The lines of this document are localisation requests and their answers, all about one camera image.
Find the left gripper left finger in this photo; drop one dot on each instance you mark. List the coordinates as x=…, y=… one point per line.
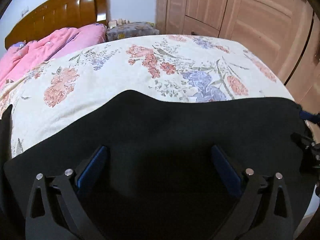
x=58, y=206

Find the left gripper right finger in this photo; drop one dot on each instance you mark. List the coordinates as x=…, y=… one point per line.
x=262, y=209

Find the black pants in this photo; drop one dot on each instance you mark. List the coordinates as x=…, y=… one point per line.
x=161, y=179

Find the wooden wardrobe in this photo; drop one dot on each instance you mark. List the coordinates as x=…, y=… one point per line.
x=284, y=34

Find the floral cream bedspread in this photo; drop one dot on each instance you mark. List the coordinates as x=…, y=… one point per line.
x=174, y=68

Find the pink quilt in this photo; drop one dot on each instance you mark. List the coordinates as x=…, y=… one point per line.
x=21, y=57

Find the nightstand with floral cover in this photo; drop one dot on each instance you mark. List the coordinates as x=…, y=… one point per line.
x=128, y=30

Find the wooden headboard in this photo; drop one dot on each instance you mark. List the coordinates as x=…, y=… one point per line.
x=56, y=14

